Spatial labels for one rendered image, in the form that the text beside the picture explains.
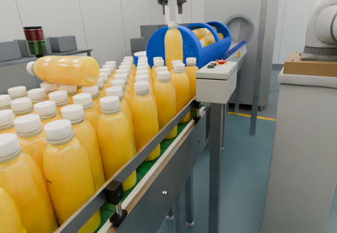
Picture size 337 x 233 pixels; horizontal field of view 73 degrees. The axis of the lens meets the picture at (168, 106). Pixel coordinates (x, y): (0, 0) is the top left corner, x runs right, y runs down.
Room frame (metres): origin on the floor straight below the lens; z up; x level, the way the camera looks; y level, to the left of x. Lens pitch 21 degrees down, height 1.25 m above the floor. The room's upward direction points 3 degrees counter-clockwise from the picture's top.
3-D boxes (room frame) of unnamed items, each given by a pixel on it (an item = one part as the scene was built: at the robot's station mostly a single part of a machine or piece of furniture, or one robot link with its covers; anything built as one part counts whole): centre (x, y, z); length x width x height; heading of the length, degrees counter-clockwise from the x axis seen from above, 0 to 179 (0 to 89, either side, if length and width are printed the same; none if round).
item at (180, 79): (0.79, -0.04, 1.00); 0.07 x 0.07 x 0.19
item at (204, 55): (1.52, -0.21, 1.09); 0.88 x 0.28 x 0.28; 155
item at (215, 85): (0.77, -0.18, 1.05); 0.20 x 0.10 x 0.10; 155
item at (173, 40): (0.93, -0.03, 1.14); 0.07 x 0.07 x 0.19
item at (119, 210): (0.34, 0.11, 0.94); 0.03 x 0.02 x 0.08; 155
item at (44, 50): (0.89, 0.48, 1.18); 0.06 x 0.06 x 0.05
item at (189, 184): (1.11, -0.10, 0.31); 0.06 x 0.06 x 0.63; 65
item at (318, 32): (1.05, -0.73, 1.22); 0.18 x 0.16 x 0.22; 7
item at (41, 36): (0.89, 0.48, 1.23); 0.06 x 0.06 x 0.04
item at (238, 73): (2.89, -0.94, 0.31); 0.06 x 0.06 x 0.63; 65
